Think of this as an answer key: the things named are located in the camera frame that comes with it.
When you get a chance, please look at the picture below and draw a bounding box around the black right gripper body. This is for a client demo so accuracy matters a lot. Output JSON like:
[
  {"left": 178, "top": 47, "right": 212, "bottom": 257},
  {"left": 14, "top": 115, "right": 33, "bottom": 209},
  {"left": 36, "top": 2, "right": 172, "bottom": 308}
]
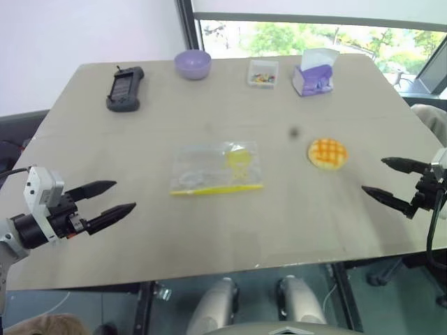
[{"left": 411, "top": 166, "right": 442, "bottom": 211}]

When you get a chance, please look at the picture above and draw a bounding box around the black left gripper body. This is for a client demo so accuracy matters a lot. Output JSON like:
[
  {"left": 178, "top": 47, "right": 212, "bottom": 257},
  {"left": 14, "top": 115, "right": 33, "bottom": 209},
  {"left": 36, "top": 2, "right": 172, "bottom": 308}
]
[{"left": 47, "top": 193, "right": 89, "bottom": 240}]

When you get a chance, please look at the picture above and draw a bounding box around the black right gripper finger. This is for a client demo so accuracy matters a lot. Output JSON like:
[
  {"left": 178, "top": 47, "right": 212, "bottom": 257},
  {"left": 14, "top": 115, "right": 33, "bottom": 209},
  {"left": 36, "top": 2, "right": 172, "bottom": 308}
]
[
  {"left": 381, "top": 156, "right": 431, "bottom": 175},
  {"left": 360, "top": 186, "right": 417, "bottom": 221}
]

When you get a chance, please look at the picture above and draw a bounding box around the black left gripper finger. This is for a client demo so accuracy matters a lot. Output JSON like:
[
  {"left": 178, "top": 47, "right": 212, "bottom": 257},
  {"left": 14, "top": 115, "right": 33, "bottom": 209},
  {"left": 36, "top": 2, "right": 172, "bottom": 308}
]
[
  {"left": 65, "top": 179, "right": 117, "bottom": 203},
  {"left": 85, "top": 202, "right": 138, "bottom": 236}
]

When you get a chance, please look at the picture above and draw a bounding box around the round waffle toy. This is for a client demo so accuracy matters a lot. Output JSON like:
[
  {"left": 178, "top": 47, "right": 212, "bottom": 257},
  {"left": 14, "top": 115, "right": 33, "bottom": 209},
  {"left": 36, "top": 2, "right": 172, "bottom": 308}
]
[{"left": 307, "top": 137, "right": 349, "bottom": 172}]

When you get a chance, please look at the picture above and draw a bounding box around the clear yellow-zip plastic bag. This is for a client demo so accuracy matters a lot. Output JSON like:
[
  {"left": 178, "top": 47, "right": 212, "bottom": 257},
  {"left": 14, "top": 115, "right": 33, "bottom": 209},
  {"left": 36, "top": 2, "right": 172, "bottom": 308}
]
[{"left": 169, "top": 140, "right": 265, "bottom": 197}]

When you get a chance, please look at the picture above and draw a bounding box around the beige chair back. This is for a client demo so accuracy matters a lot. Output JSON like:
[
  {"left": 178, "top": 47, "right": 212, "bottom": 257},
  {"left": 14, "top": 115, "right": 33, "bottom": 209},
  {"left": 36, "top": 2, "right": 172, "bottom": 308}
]
[{"left": 411, "top": 103, "right": 447, "bottom": 144}]

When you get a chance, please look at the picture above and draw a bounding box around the grey monitor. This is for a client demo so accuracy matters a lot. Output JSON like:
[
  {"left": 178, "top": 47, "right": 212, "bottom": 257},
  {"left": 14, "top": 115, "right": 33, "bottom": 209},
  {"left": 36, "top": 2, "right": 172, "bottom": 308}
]
[{"left": 415, "top": 52, "right": 447, "bottom": 95}]

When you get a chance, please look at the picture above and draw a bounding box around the black table leg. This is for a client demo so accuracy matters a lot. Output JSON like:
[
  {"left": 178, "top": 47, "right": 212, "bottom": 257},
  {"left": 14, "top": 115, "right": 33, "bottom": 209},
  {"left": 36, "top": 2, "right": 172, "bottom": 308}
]
[
  {"left": 133, "top": 281, "right": 155, "bottom": 335},
  {"left": 330, "top": 261, "right": 365, "bottom": 334}
]

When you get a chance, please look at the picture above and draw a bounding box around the black sofa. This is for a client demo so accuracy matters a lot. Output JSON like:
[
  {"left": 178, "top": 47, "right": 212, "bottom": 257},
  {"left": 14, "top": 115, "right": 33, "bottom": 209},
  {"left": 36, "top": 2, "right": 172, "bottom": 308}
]
[{"left": 0, "top": 110, "right": 52, "bottom": 175}]

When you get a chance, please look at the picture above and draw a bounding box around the black handheld controller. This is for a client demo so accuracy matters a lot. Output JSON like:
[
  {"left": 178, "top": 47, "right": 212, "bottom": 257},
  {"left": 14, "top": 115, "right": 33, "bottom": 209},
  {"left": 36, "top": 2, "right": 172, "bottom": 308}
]
[{"left": 105, "top": 64, "right": 145, "bottom": 113}]

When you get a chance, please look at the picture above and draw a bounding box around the tan rounded object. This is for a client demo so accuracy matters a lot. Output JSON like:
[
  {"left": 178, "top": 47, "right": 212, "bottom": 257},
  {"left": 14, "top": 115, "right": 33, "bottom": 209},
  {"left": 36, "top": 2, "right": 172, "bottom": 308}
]
[{"left": 0, "top": 313, "right": 90, "bottom": 335}]

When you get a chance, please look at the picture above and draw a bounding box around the purple tissue pack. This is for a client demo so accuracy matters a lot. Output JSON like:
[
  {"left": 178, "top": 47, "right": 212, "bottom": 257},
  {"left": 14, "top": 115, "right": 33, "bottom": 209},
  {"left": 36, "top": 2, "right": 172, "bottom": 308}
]
[{"left": 291, "top": 47, "right": 340, "bottom": 98}]

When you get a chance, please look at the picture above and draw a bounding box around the silver left robot leg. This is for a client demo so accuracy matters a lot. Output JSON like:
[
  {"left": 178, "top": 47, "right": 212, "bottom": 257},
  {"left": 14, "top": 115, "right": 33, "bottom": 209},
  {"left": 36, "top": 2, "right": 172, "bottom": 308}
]
[{"left": 186, "top": 277, "right": 240, "bottom": 335}]

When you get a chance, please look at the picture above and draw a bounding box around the silver robot leg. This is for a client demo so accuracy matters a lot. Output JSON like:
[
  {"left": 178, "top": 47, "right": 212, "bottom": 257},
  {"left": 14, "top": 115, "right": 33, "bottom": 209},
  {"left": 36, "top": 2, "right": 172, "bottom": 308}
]
[
  {"left": 186, "top": 277, "right": 240, "bottom": 335},
  {"left": 277, "top": 275, "right": 328, "bottom": 325}
]

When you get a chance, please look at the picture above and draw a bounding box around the silver right robot leg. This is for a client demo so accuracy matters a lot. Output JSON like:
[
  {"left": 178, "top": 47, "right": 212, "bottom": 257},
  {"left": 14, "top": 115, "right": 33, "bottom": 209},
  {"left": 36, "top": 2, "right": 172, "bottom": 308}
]
[{"left": 277, "top": 275, "right": 328, "bottom": 325}]

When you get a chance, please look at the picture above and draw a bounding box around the purple plastic bowl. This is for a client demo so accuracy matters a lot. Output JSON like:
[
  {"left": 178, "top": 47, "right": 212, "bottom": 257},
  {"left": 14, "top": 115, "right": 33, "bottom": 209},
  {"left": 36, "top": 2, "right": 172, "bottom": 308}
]
[{"left": 174, "top": 50, "right": 212, "bottom": 82}]

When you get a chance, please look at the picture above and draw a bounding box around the clear box of coloured bits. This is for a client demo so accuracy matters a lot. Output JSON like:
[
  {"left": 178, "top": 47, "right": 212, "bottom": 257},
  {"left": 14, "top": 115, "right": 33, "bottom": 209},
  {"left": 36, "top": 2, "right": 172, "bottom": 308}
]
[{"left": 247, "top": 59, "right": 279, "bottom": 89}]

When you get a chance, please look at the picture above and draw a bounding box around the grey robot torso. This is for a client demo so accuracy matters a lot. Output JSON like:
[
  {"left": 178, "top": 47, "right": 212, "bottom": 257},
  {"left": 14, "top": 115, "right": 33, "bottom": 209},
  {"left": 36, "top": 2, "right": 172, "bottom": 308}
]
[{"left": 212, "top": 320, "right": 353, "bottom": 335}]

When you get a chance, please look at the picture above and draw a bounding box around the white roller blind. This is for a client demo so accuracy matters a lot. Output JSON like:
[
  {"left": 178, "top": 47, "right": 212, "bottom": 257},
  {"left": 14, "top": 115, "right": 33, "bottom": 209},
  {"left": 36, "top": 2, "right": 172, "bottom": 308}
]
[{"left": 193, "top": 0, "right": 447, "bottom": 17}]

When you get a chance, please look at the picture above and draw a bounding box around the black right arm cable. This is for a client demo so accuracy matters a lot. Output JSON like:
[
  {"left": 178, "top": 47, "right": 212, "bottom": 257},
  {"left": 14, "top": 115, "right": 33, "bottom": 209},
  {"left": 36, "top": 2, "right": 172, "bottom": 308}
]
[{"left": 425, "top": 188, "right": 447, "bottom": 285}]

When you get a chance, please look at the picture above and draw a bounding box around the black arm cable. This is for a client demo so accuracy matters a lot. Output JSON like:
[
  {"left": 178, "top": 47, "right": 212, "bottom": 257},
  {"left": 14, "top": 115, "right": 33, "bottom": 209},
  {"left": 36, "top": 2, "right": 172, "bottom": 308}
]
[
  {"left": 425, "top": 188, "right": 447, "bottom": 285},
  {"left": 0, "top": 167, "right": 33, "bottom": 177}
]

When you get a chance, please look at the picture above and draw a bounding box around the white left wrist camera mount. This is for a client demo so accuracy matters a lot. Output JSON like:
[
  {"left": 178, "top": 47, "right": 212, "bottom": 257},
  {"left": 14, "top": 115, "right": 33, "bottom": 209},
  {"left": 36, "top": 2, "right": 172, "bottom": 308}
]
[{"left": 22, "top": 166, "right": 66, "bottom": 242}]

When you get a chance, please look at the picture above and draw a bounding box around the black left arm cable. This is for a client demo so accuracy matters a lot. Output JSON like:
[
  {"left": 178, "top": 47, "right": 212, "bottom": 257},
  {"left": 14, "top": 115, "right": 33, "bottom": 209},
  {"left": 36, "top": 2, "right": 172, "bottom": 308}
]
[{"left": 0, "top": 167, "right": 33, "bottom": 177}]

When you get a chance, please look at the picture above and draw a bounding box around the thin white floor cable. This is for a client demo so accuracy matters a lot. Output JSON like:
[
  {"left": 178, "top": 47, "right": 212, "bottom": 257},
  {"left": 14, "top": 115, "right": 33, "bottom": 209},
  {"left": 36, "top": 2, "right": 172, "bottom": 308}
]
[{"left": 323, "top": 284, "right": 338, "bottom": 317}]

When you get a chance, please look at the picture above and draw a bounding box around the dark window frame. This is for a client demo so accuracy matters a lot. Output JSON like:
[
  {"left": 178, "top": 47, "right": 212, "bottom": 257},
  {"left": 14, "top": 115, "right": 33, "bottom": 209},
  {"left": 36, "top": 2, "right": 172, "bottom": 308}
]
[{"left": 177, "top": 0, "right": 447, "bottom": 61}]

